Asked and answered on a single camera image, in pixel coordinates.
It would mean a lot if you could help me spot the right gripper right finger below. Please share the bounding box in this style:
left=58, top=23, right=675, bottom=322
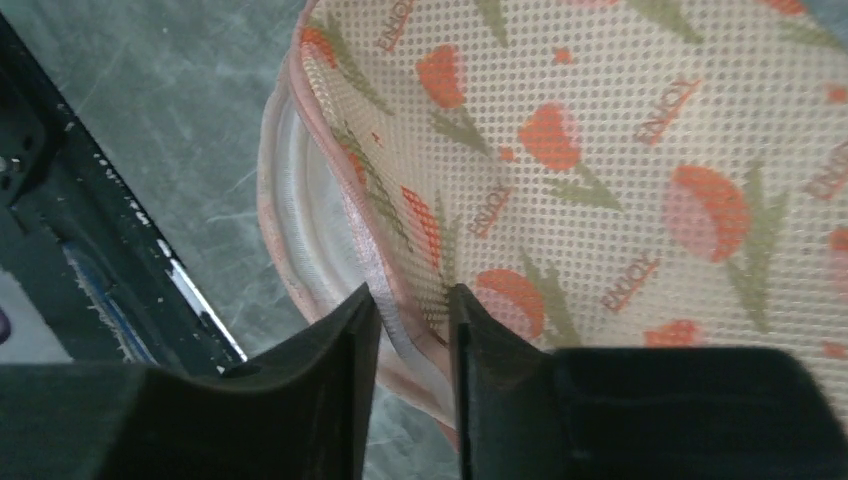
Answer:
left=449, top=284, right=847, bottom=479

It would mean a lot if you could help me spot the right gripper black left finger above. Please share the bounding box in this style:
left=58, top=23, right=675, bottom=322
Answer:
left=1, top=286, right=381, bottom=479

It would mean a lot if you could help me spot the floral mesh laundry bag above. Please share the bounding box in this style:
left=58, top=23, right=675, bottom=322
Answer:
left=257, top=1, right=847, bottom=432

